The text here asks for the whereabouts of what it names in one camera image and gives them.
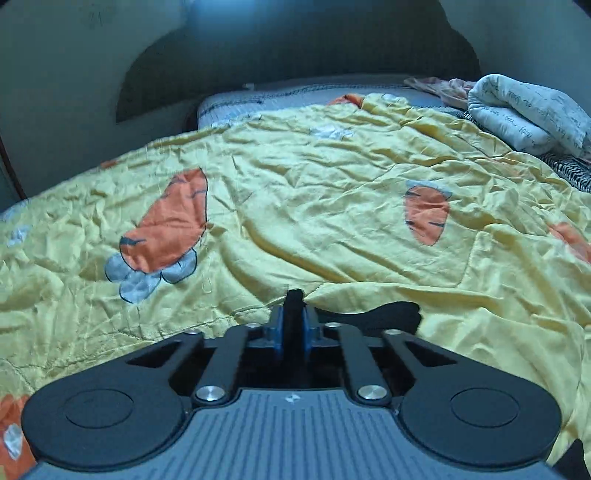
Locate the black and white striped cloth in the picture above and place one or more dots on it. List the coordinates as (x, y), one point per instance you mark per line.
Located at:
(572, 171)

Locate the dark arched headboard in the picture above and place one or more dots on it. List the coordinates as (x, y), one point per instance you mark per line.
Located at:
(277, 50)

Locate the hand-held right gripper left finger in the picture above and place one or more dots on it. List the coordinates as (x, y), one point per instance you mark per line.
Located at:
(276, 339)

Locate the grey striped pillow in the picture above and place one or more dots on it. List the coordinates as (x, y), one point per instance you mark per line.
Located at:
(258, 99)

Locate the black pants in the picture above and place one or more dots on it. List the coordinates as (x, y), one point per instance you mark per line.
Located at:
(293, 318)

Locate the white folded quilt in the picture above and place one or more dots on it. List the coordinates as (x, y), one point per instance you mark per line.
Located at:
(526, 110)

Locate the yellow carrot-print blanket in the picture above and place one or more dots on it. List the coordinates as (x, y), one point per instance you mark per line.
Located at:
(323, 194)

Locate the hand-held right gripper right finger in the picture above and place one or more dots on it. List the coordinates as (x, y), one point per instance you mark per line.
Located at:
(308, 339)

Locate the pink crumpled cloth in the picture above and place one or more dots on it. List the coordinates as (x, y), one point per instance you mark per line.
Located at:
(443, 90)

